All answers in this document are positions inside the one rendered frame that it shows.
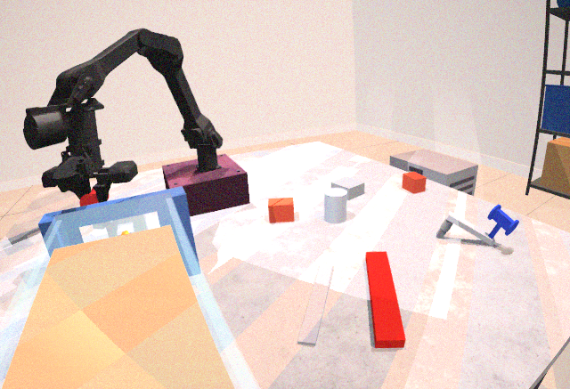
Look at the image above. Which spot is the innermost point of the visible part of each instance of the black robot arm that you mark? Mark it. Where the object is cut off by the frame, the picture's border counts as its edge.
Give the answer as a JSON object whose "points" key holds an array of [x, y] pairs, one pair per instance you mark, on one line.
{"points": [[52, 124]]}

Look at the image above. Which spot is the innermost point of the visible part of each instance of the grey cylinder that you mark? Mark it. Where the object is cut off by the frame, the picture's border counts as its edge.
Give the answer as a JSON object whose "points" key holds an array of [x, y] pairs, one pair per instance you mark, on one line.
{"points": [[335, 205]]}

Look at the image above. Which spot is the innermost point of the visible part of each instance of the white flat bar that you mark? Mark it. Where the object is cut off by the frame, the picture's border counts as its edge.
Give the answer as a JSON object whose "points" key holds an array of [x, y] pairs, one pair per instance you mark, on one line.
{"points": [[315, 309]]}

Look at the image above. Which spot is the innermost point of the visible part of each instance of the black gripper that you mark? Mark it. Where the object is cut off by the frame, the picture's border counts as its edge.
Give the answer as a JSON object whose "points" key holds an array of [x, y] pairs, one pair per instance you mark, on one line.
{"points": [[120, 172]]}

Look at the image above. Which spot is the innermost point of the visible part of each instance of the red flat bar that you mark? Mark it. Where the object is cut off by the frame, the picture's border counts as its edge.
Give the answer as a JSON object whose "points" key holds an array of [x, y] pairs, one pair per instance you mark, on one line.
{"points": [[388, 326]]}

